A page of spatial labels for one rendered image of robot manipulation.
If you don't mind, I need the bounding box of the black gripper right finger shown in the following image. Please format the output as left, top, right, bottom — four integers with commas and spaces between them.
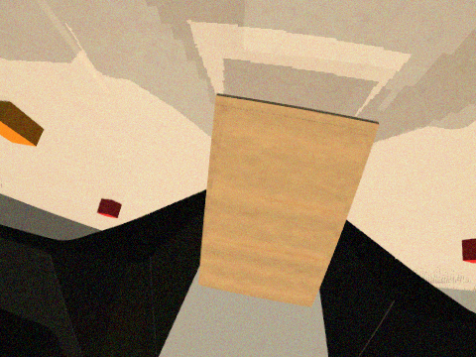
319, 221, 476, 357

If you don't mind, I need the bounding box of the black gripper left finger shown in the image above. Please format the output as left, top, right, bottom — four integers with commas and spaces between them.
0, 190, 207, 357

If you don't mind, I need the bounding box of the small red block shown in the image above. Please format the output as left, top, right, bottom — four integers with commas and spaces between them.
98, 198, 122, 218
461, 238, 476, 263

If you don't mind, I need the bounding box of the orange block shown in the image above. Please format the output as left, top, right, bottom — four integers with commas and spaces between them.
0, 100, 45, 147

